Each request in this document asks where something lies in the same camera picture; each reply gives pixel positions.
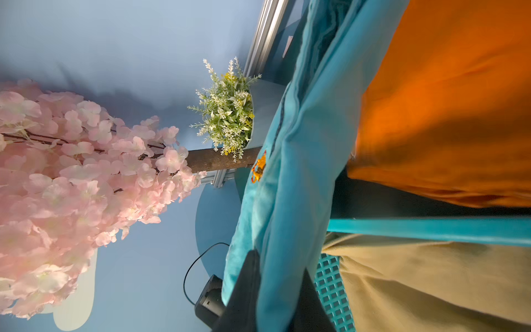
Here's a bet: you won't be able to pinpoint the pink blossom artificial tree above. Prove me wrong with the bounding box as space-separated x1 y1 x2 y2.
1 80 210 319

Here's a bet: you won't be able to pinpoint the teal pants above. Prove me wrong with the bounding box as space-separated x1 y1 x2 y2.
222 1 408 331

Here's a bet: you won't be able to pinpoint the beige pants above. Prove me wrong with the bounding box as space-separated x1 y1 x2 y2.
322 232 530 331

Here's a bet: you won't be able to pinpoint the small potted green plant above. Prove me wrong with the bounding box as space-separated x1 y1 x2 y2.
188 58 286 162

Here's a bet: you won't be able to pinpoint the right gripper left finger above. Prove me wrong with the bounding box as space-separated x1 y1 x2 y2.
212 250 261 332

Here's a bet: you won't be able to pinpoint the teal plastic basket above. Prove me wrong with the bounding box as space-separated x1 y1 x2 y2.
313 215 531 332

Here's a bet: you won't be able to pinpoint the orange pants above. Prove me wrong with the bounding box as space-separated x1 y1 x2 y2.
347 1 530 208

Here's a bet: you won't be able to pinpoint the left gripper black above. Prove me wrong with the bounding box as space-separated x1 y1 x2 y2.
194 275 225 329

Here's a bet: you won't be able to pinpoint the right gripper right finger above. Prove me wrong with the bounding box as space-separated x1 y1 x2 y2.
288 270 336 332

